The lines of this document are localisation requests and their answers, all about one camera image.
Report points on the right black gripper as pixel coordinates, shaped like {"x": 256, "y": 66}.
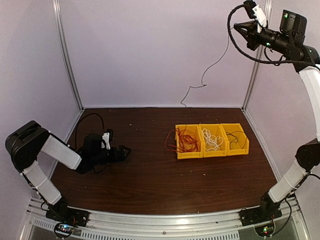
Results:
{"x": 252, "y": 43}

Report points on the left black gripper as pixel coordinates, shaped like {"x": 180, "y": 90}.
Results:
{"x": 121, "y": 157}

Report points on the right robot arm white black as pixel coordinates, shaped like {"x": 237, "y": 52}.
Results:
{"x": 282, "y": 96}

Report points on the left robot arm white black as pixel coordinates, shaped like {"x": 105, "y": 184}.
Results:
{"x": 25, "y": 144}

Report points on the left yellow bin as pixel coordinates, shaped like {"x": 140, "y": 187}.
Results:
{"x": 188, "y": 141}

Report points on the yellow bin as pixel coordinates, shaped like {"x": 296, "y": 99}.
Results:
{"x": 188, "y": 141}
{"x": 237, "y": 141}
{"x": 214, "y": 140}

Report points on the middle yellow bin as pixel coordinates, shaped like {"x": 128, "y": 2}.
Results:
{"x": 214, "y": 140}

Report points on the left circuit board with leds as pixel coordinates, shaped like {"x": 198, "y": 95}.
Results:
{"x": 63, "y": 230}

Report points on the circuit board with leds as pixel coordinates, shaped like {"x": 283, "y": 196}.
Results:
{"x": 265, "y": 230}
{"x": 63, "y": 230}

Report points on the right yellow bin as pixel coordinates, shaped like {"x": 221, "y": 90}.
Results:
{"x": 237, "y": 141}

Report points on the right circuit board with leds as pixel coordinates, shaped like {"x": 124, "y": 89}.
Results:
{"x": 265, "y": 230}

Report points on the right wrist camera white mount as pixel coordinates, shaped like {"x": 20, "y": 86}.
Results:
{"x": 255, "y": 11}

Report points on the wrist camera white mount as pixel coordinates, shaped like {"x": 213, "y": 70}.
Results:
{"x": 107, "y": 137}
{"x": 255, "y": 11}

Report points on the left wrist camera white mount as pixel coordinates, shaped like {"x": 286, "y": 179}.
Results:
{"x": 107, "y": 137}

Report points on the right aluminium frame post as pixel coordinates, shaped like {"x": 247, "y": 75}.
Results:
{"x": 256, "y": 66}

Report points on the aluminium frame post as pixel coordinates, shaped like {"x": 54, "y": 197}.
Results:
{"x": 256, "y": 66}
{"x": 65, "y": 53}

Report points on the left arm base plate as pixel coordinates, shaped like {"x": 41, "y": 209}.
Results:
{"x": 73, "y": 217}

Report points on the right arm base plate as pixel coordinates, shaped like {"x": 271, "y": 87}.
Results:
{"x": 257, "y": 215}

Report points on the left aluminium frame post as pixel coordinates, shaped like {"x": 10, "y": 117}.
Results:
{"x": 65, "y": 53}

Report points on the front aluminium rail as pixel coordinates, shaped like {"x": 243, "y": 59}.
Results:
{"x": 223, "y": 225}

